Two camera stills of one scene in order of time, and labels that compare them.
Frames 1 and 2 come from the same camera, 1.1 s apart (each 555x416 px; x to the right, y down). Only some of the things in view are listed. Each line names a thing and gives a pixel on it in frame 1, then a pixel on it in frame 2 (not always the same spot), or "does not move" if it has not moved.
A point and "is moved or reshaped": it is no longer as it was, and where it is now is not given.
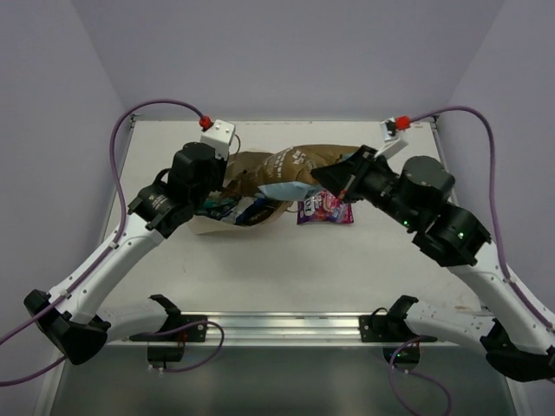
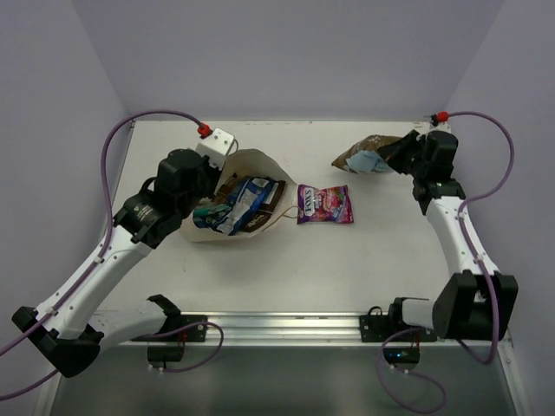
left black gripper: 212,191 does not move
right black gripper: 339,177 to 394,152
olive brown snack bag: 286,174 is moved or reshaped
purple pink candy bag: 324,205 does not move
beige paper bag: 240,175 to 256,163
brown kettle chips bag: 266,209 does not move
